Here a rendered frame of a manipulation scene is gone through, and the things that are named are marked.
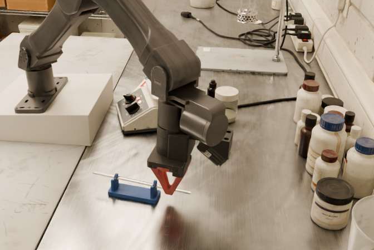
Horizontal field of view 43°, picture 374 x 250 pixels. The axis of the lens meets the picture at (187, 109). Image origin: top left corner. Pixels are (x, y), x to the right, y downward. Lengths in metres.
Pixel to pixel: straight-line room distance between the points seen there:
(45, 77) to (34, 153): 0.18
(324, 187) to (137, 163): 0.40
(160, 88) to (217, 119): 0.11
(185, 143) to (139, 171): 0.23
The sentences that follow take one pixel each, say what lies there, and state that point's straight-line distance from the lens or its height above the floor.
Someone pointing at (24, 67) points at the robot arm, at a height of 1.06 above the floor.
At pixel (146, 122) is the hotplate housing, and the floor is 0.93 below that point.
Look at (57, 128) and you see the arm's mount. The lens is 1.11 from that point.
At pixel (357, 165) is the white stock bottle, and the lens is 0.97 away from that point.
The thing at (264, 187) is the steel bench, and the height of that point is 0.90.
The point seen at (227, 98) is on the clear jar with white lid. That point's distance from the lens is 1.17.
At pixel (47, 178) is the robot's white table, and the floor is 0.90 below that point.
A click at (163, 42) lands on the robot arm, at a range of 0.78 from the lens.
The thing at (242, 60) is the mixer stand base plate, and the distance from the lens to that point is 1.59.
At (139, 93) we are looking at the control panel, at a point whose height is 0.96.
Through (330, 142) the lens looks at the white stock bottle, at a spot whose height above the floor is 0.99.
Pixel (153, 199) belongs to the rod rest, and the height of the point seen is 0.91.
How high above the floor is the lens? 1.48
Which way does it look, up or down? 27 degrees down
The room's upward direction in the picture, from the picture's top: 2 degrees clockwise
